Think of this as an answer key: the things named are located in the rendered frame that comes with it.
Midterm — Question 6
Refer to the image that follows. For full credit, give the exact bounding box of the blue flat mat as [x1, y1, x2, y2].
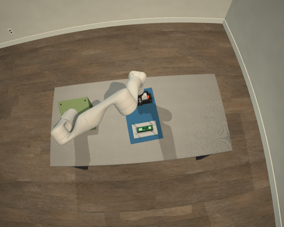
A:
[126, 88, 163, 142]

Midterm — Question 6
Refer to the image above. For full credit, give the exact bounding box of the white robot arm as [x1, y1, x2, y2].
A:
[51, 71, 146, 145]

